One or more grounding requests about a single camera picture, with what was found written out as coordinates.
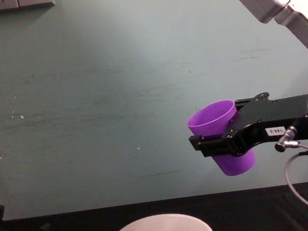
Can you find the black table cloth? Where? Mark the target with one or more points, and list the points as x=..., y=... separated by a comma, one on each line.
x=249, y=210

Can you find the purple plastic cup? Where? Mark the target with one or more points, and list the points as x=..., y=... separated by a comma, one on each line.
x=212, y=119

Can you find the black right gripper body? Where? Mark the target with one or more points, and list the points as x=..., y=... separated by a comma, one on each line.
x=285, y=110

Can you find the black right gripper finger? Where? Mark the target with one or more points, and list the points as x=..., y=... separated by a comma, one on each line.
x=236, y=142
x=251, y=101

